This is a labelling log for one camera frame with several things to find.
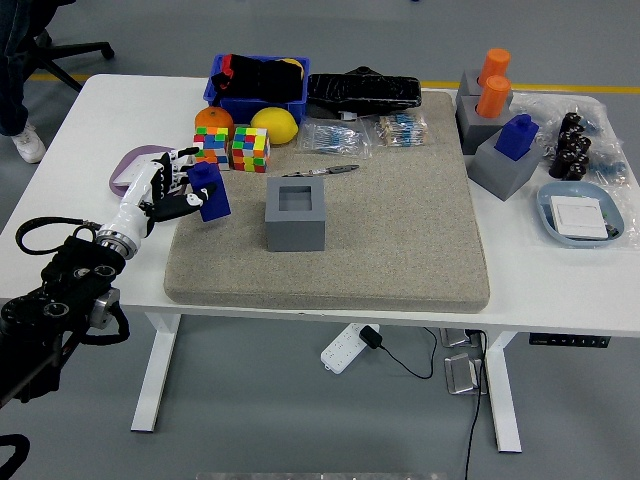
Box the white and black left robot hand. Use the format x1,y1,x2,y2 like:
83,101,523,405
99,146,219,240

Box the blue seal with square knob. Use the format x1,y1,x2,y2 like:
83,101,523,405
186,162,233,223
494,113,540,162

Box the orange cylinder seal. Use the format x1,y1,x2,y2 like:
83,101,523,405
474,75,512,119
480,47,512,84

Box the purple tray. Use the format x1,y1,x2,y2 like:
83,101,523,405
109,143,176,199

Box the colourful puzzle cube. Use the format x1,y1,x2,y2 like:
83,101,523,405
230,125,272,174
192,125,231,173

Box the orange fruit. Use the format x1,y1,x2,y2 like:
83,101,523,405
194,106,236,135

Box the yellow lemon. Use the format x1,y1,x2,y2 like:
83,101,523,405
250,106,300,145

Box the blue plastic bin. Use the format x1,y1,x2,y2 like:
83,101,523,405
202,53,311,125

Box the person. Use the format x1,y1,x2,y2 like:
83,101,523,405
0,0,47,165

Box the black gloves with red trim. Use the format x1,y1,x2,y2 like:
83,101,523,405
210,52,307,104

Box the small metal pliers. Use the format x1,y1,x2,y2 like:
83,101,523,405
282,163,360,179

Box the clear bag of blue resistors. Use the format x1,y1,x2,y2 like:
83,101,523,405
297,119,374,160

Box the yellow round item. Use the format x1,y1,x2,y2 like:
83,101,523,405
277,57,306,79

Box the grey-brown mat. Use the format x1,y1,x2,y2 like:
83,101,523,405
163,89,492,315

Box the white power strip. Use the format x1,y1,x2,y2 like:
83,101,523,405
320,322,369,375

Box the black keyboard in plastic wrap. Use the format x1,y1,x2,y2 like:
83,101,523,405
305,65,423,115

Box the black power adapter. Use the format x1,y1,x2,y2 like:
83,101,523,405
359,324,384,350

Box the clear bag of mixed resistors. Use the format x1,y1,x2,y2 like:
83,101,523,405
367,110,431,149

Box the metal floor socket box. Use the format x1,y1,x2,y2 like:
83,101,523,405
439,327,484,349
444,352,489,396

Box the light blue tray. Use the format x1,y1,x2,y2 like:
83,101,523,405
536,180,625,249

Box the white table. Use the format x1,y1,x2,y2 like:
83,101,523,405
0,73,640,454

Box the black table control panel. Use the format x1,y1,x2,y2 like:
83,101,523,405
529,335,612,349

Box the clear plastic bag of parts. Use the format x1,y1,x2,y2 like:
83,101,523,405
510,91,640,190

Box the white switch panel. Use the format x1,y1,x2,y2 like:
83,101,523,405
122,152,164,184
550,195,609,239

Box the thin black adapter cable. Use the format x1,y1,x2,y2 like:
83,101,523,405
379,327,439,380

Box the long black floor cable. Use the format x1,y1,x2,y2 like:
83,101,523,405
462,329,489,480

